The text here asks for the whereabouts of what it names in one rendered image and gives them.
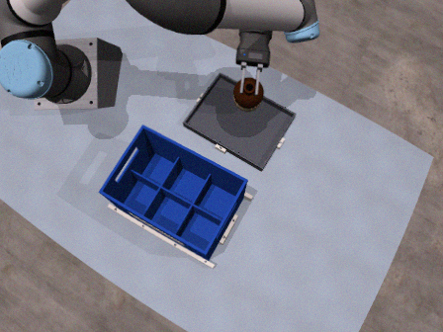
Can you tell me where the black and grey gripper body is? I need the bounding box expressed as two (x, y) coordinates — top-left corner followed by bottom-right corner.
(235, 30), (272, 68)

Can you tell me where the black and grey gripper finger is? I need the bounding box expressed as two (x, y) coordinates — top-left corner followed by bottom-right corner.
(254, 64), (263, 96)
(240, 62), (246, 95)

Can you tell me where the brown bottle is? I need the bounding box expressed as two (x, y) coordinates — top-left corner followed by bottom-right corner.
(233, 77), (264, 112)

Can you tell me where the blue plastic crate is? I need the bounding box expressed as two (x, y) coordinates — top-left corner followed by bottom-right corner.
(99, 125), (248, 261)

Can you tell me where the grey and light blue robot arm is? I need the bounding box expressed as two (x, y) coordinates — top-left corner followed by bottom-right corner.
(0, 0), (319, 104)

